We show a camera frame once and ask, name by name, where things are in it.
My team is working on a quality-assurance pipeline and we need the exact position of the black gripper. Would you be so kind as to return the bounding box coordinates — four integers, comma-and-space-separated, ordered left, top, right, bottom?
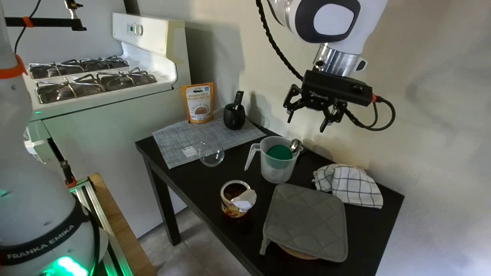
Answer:
282, 67, 374, 133

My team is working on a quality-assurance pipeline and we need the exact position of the clear plastic jug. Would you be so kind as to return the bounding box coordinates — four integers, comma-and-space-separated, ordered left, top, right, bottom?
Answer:
242, 134, 304, 185

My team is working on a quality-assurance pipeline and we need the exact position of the white checked towel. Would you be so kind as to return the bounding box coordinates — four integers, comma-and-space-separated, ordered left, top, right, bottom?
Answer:
311, 162, 385, 209

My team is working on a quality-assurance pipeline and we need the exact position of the green round object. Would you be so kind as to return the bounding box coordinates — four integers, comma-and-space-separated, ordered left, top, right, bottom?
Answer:
265, 143, 295, 170

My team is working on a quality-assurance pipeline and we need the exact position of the black pestle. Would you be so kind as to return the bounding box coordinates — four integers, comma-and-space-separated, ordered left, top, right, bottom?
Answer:
233, 88, 247, 108

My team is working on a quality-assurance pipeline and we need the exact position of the black mortar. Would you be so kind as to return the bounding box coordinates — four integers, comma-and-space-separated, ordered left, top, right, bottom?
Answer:
222, 101, 249, 130

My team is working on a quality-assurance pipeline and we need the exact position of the grey checked placemat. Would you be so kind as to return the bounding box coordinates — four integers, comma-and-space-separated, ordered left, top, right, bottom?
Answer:
152, 116, 267, 170

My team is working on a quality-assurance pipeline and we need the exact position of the small clear glass bowl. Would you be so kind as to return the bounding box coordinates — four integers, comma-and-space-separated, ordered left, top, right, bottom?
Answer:
196, 142, 227, 168

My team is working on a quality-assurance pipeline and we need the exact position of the grey pot holder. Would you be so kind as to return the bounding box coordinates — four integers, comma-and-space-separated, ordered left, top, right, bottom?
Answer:
259, 182, 350, 265

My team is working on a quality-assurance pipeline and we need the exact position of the orange food pouch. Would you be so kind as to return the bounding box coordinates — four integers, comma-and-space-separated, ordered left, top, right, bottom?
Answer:
180, 81, 216, 125

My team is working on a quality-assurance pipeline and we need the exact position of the black table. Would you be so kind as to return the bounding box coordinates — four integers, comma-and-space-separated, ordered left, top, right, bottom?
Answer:
135, 119, 405, 276

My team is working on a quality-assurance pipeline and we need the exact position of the wooden trivet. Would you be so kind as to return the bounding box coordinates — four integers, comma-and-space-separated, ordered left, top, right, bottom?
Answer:
278, 243, 322, 262

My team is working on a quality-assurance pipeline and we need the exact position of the black stove burner grate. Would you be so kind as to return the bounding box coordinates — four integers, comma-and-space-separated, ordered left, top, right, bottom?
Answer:
97, 65, 158, 93
29, 61, 86, 79
81, 53, 130, 71
35, 78, 107, 104

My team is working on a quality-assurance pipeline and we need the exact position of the white stove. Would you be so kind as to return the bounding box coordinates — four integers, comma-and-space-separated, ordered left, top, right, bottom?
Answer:
14, 12, 192, 239

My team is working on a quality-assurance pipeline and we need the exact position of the black pole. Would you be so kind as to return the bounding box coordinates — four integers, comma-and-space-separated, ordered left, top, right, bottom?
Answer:
123, 0, 143, 16

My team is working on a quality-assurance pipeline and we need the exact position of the wooden board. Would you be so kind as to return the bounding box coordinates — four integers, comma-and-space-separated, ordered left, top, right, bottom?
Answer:
87, 171, 158, 276

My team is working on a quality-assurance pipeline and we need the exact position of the black rod with orange band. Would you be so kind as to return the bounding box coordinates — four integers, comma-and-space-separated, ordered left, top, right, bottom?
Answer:
46, 136, 78, 188

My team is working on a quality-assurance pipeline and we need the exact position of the black bar with orange tape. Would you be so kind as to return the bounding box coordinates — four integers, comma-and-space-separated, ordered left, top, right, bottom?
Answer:
3, 0, 87, 32

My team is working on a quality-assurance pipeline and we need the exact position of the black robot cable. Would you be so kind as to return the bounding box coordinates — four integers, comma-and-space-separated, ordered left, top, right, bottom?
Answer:
255, 0, 397, 131

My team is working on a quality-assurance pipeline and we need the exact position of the metal frame rail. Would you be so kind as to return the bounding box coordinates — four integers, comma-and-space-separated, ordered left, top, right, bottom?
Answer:
68, 177, 135, 276

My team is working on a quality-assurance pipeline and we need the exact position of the thin black cable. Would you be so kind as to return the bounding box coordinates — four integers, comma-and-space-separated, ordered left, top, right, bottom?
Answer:
12, 0, 43, 58

